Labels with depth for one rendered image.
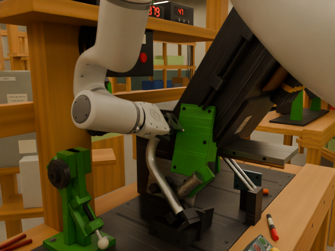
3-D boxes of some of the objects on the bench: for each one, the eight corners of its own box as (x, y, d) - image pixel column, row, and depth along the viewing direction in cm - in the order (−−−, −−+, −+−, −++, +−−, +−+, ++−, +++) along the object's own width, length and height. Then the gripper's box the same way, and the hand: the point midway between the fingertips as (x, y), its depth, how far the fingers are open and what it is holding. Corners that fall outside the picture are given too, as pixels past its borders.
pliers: (25, 236, 88) (24, 232, 87) (33, 242, 84) (33, 239, 84) (-36, 262, 76) (-37, 258, 75) (-30, 271, 72) (-31, 267, 72)
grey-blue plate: (260, 212, 98) (263, 173, 95) (258, 214, 96) (260, 174, 93) (234, 204, 103) (236, 167, 101) (232, 206, 102) (233, 168, 99)
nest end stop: (189, 230, 84) (201, 220, 82) (177, 234, 79) (189, 224, 77) (187, 226, 84) (198, 216, 82) (175, 230, 79) (187, 220, 77)
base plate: (295, 178, 133) (296, 174, 133) (119, 380, 47) (118, 370, 47) (214, 160, 158) (214, 157, 158) (1, 272, 72) (0, 264, 72)
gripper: (110, 102, 78) (152, 112, 93) (133, 153, 72) (175, 155, 86) (127, 84, 75) (168, 97, 90) (153, 135, 68) (193, 140, 83)
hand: (168, 125), depth 87 cm, fingers closed on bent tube, 3 cm apart
